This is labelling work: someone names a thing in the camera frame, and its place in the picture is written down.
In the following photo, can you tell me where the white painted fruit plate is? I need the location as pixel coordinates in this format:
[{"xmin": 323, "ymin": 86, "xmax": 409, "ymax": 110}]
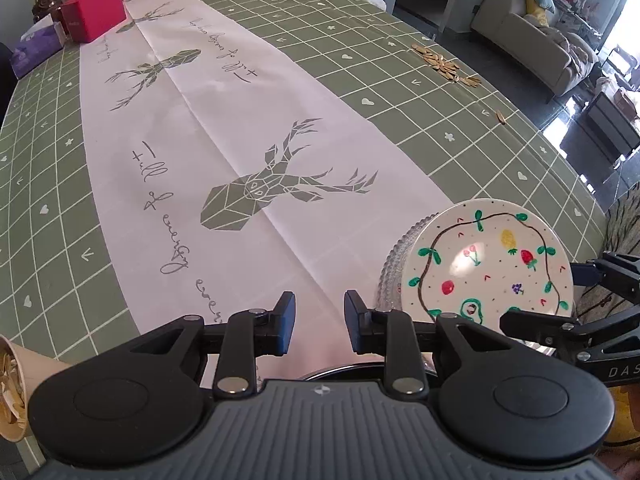
[{"xmin": 402, "ymin": 199, "xmax": 574, "ymax": 346}]

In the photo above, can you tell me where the yellow pillow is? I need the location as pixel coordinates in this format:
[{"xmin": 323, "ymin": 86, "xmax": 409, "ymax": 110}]
[{"xmin": 525, "ymin": 0, "xmax": 551, "ymax": 28}]

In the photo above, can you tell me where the tan paper cup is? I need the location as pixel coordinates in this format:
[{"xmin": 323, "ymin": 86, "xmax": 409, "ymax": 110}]
[{"xmin": 0, "ymin": 335, "xmax": 71, "ymax": 443}]

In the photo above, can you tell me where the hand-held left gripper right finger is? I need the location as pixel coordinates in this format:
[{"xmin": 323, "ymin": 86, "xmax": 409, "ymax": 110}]
[{"xmin": 345, "ymin": 290, "xmax": 523, "ymax": 395}]

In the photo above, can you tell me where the pink box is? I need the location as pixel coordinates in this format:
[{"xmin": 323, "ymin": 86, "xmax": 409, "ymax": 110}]
[{"xmin": 61, "ymin": 0, "xmax": 127, "ymax": 43}]

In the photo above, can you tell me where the dark coffee table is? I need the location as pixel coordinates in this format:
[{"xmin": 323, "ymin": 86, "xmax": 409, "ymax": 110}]
[{"xmin": 560, "ymin": 91, "xmax": 640, "ymax": 166}]

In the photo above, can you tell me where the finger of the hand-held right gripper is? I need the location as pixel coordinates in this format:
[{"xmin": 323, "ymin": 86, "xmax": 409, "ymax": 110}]
[
  {"xmin": 500, "ymin": 302, "xmax": 640, "ymax": 361},
  {"xmin": 571, "ymin": 252, "xmax": 640, "ymax": 303}
]

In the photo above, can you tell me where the purple tissue pack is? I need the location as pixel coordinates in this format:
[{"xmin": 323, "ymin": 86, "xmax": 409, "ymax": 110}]
[{"xmin": 10, "ymin": 12, "xmax": 66, "ymax": 78}]

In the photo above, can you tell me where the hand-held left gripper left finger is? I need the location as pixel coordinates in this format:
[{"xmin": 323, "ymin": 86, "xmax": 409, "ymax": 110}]
[{"xmin": 127, "ymin": 291, "xmax": 297, "ymax": 395}]

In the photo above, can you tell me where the clear glass flowered plate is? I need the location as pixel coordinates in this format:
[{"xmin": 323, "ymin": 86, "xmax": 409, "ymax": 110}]
[
  {"xmin": 378, "ymin": 220, "xmax": 426, "ymax": 313},
  {"xmin": 395, "ymin": 212, "xmax": 436, "ymax": 281}
]

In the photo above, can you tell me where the beige sofa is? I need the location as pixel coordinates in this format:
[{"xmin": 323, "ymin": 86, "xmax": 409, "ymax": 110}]
[{"xmin": 471, "ymin": 0, "xmax": 601, "ymax": 103}]

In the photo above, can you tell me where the brown figurine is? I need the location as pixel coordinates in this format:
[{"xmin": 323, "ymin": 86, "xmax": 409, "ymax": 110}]
[{"xmin": 32, "ymin": 0, "xmax": 63, "ymax": 23}]

